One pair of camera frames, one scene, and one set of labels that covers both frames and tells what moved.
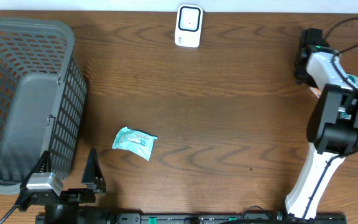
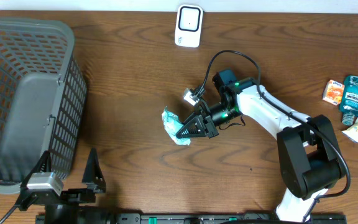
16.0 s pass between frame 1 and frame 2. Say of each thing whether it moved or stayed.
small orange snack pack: moved
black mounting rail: stayed
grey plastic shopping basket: stayed
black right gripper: moved
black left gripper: stayed
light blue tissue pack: moved
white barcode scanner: stayed
